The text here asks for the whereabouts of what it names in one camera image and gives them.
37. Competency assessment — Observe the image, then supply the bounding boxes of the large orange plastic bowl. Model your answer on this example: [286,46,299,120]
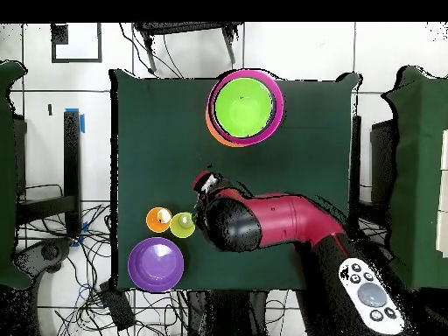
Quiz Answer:
[205,111,246,149]

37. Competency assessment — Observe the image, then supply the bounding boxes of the green plastic bowl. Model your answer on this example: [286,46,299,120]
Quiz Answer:
[213,77,275,138]

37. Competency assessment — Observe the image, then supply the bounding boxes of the large pink plastic bowl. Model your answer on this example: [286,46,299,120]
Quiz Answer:
[206,68,285,147]

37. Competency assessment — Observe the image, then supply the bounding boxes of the dark green table cloth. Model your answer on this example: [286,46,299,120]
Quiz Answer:
[108,66,362,294]

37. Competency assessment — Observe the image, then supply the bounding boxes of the yellow plastic cup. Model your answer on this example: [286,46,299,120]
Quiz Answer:
[170,211,197,239]

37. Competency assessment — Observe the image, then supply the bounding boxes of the orange plastic cup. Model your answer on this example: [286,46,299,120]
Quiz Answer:
[145,206,173,234]

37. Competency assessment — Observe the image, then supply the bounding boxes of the blue tape strip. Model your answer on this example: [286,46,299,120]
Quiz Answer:
[64,108,86,134]
[71,220,89,248]

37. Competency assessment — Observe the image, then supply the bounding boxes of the black metal floor stand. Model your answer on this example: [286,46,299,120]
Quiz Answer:
[17,109,82,239]
[370,120,398,207]

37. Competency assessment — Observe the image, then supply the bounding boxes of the black power box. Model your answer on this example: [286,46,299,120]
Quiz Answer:
[99,281,137,332]

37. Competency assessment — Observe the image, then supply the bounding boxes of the black metal stand legs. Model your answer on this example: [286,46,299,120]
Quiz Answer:
[134,22,244,74]

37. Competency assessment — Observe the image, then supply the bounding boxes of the black office chair base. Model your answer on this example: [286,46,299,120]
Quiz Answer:
[15,237,74,274]

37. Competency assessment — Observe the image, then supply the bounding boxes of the green cloth covered table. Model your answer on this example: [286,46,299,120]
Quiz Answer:
[0,60,32,290]
[381,66,448,295]

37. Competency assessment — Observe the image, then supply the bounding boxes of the tangle of cables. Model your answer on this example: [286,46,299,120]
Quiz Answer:
[20,183,190,336]

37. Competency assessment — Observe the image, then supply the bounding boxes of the black square frame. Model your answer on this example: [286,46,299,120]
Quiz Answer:
[51,22,103,64]

